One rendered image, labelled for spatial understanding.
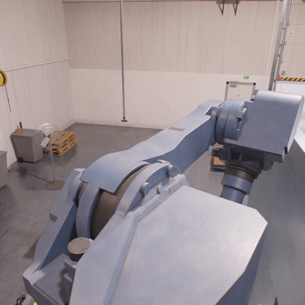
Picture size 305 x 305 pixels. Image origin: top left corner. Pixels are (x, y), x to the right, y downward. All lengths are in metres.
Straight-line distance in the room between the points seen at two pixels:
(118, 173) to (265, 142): 0.84
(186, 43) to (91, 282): 10.89
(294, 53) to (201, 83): 3.41
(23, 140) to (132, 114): 4.91
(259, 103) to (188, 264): 1.03
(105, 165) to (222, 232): 0.37
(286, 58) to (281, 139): 10.16
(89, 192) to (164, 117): 11.12
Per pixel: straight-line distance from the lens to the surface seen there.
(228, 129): 1.41
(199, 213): 0.71
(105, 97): 12.31
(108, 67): 12.05
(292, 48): 11.51
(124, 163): 0.79
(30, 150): 9.31
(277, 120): 1.42
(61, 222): 0.94
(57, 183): 7.97
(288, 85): 11.88
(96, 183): 0.77
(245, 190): 1.54
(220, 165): 8.56
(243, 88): 11.45
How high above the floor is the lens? 3.87
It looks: 24 degrees down
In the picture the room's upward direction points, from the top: 1 degrees clockwise
